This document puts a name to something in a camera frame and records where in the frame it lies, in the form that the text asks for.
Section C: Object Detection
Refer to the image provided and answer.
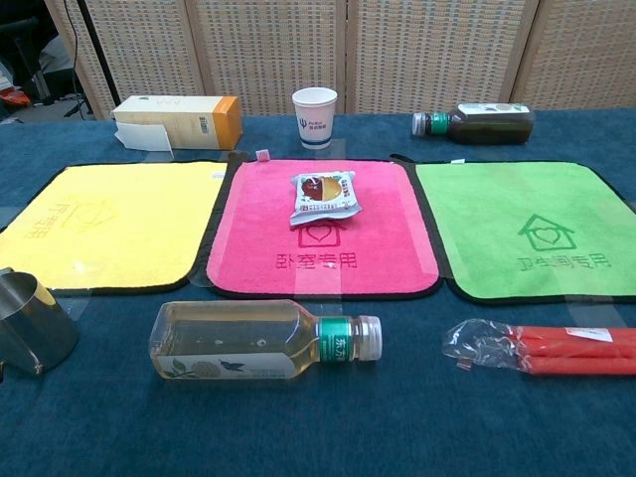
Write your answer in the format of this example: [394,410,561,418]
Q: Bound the small snack packet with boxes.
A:
[288,170,363,228]

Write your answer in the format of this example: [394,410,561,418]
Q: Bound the pink cloth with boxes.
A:
[204,157,443,301]

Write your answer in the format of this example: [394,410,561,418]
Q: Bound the green cloth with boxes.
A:
[412,159,636,305]

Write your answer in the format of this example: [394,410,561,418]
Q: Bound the yellow cloth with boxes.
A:
[0,159,229,295]

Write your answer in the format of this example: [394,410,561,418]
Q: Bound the white paper cup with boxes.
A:
[291,86,339,151]

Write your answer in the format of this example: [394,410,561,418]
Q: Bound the light tea bottle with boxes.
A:
[148,299,384,382]

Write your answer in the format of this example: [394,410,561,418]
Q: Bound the cream and orange carton box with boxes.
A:
[111,94,244,152]

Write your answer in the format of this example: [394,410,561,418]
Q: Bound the woven folding screen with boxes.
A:
[43,0,636,120]

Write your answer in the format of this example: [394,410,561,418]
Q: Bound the dark tea bottle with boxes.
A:
[411,102,537,146]

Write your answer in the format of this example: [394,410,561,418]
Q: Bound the red candles in plastic bag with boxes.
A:
[441,318,636,377]

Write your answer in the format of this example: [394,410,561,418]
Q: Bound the black stand pole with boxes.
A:
[75,0,123,107]

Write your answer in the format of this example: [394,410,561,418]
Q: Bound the steel cup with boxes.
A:
[0,266,80,377]

